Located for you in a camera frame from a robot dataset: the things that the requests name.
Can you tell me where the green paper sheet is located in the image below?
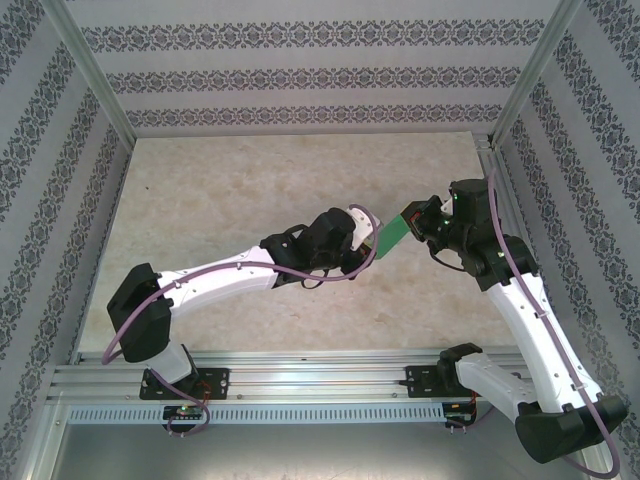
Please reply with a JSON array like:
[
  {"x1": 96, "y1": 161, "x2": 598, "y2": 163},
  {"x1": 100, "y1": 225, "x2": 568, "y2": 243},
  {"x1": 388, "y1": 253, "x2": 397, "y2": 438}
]
[{"x1": 372, "y1": 213, "x2": 414, "y2": 261}]

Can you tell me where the grey metal sheet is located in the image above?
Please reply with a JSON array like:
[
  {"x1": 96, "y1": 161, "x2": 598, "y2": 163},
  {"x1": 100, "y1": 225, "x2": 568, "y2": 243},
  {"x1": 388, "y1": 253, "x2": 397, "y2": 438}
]
[{"x1": 44, "y1": 422, "x2": 609, "y2": 480}]

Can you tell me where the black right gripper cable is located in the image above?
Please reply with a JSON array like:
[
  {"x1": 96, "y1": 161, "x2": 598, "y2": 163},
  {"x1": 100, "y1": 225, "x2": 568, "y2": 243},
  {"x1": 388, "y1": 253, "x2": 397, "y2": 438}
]
[{"x1": 428, "y1": 247, "x2": 469, "y2": 274}]

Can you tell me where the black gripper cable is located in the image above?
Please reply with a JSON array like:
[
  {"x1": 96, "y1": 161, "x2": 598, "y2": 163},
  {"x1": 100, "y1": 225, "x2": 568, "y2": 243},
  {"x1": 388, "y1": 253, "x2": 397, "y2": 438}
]
[
  {"x1": 299, "y1": 272, "x2": 334, "y2": 292},
  {"x1": 428, "y1": 247, "x2": 469, "y2": 274}
]

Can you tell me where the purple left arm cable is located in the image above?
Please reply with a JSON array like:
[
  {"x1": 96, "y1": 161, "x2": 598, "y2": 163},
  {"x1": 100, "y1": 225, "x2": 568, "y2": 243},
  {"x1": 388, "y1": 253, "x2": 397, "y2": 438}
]
[{"x1": 101, "y1": 202, "x2": 379, "y2": 439}]

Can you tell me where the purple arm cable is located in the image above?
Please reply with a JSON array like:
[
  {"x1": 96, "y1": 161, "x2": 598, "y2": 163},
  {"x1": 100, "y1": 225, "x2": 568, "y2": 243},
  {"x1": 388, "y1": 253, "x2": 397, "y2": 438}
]
[
  {"x1": 487, "y1": 168, "x2": 621, "y2": 475},
  {"x1": 101, "y1": 202, "x2": 379, "y2": 439}
]

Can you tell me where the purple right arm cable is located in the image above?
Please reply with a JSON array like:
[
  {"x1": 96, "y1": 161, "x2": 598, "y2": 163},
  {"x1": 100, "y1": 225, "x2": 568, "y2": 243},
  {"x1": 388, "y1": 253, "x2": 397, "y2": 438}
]
[{"x1": 487, "y1": 168, "x2": 621, "y2": 475}]

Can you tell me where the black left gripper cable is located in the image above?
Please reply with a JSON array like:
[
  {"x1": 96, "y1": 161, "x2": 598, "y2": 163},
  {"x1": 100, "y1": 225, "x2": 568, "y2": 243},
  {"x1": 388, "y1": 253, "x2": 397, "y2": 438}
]
[{"x1": 299, "y1": 272, "x2": 334, "y2": 292}]

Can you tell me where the aluminium side rail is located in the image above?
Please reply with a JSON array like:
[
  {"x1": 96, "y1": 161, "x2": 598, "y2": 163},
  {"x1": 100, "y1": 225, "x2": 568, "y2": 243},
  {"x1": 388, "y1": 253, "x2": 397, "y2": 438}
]
[
  {"x1": 73, "y1": 139, "x2": 137, "y2": 362},
  {"x1": 477, "y1": 134, "x2": 586, "y2": 361}
]

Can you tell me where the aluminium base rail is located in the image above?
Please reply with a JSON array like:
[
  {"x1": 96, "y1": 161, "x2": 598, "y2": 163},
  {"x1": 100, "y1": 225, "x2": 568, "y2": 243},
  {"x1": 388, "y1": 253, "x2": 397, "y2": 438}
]
[{"x1": 49, "y1": 349, "x2": 586, "y2": 402}]

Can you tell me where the grey slotted cable duct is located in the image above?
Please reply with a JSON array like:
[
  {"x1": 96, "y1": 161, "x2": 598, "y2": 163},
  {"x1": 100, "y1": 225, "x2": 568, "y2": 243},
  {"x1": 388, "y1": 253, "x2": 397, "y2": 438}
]
[{"x1": 67, "y1": 403, "x2": 446, "y2": 425}]

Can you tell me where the aluminium frame post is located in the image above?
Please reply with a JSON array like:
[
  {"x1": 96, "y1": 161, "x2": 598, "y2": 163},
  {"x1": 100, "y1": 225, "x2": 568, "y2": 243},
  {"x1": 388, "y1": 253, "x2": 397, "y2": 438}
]
[
  {"x1": 491, "y1": 0, "x2": 585, "y2": 147},
  {"x1": 47, "y1": 0, "x2": 137, "y2": 146}
]

